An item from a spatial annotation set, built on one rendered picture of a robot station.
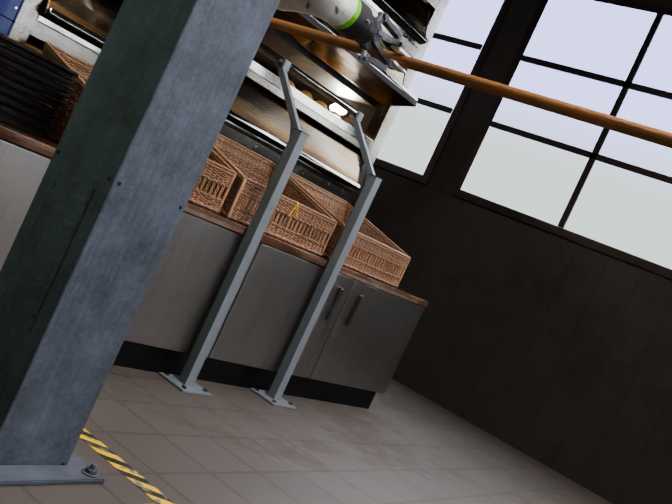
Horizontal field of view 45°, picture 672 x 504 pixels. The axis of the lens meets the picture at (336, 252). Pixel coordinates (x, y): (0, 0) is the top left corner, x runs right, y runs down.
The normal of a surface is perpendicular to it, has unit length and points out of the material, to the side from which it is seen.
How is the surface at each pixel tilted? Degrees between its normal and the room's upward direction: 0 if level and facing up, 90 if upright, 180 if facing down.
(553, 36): 90
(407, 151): 90
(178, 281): 90
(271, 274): 90
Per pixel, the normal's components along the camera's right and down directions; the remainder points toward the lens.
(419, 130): -0.51, -0.21
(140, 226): 0.75, 0.36
